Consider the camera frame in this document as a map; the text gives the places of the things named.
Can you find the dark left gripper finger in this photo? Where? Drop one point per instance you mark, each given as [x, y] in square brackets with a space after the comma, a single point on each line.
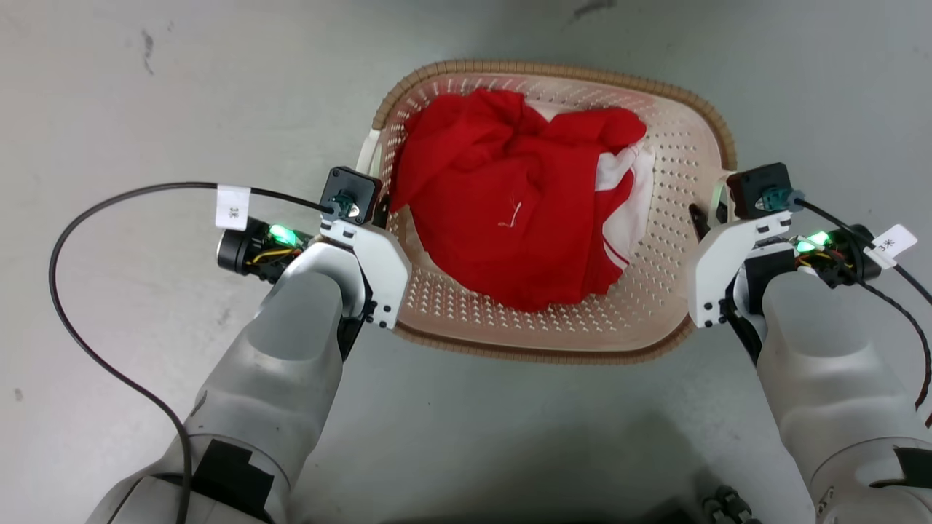
[381, 209]

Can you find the red garment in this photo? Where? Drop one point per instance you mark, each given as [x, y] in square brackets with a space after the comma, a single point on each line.
[480, 211]

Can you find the dark robot base part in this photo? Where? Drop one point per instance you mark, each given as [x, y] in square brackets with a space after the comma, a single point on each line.
[728, 506]

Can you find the beige plastic laundry basket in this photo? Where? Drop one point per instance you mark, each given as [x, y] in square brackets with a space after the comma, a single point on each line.
[677, 189]

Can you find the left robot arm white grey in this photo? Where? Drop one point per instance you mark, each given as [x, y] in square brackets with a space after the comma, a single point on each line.
[284, 378]

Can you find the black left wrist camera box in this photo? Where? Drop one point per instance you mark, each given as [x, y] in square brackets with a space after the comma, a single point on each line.
[353, 191]

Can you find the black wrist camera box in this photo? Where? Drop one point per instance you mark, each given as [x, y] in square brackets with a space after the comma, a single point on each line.
[353, 191]
[757, 188]

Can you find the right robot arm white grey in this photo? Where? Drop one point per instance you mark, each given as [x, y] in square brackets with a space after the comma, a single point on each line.
[830, 378]

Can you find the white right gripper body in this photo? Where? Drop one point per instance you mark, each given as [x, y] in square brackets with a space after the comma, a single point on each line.
[710, 269]

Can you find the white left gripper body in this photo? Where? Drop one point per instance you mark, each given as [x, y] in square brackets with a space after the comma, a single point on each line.
[382, 269]

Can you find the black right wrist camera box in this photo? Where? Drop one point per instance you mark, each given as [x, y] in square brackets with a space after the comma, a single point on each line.
[757, 188]

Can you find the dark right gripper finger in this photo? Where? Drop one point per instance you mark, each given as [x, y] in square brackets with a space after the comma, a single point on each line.
[700, 222]

